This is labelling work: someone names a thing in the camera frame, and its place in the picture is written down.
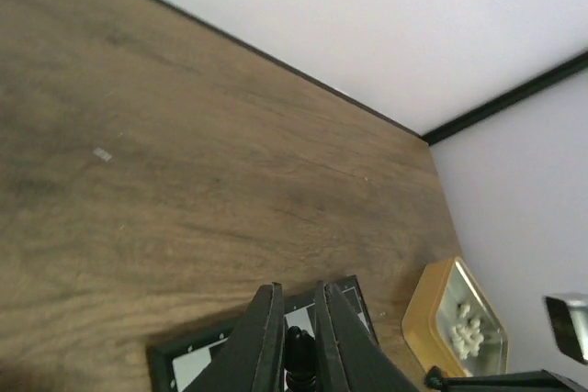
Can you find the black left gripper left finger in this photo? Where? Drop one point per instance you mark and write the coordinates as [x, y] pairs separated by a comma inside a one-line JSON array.
[[252, 358]]

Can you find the pile of white chess pieces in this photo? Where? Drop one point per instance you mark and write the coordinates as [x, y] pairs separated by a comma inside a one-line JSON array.
[[466, 335]]

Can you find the gold metal tin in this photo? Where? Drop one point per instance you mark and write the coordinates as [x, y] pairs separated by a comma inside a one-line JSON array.
[[450, 324]]

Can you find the black frame post right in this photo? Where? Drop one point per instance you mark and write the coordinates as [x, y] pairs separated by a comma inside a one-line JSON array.
[[538, 84]]

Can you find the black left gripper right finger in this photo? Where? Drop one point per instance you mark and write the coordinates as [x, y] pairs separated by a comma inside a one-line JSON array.
[[348, 358]]

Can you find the black chess piece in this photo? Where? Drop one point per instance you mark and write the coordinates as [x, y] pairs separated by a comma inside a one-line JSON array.
[[300, 360]]

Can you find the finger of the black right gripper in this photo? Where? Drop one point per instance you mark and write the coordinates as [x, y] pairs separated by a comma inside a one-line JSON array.
[[534, 381]]

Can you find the black and silver chessboard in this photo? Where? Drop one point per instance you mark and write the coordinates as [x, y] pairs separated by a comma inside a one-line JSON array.
[[175, 363]]

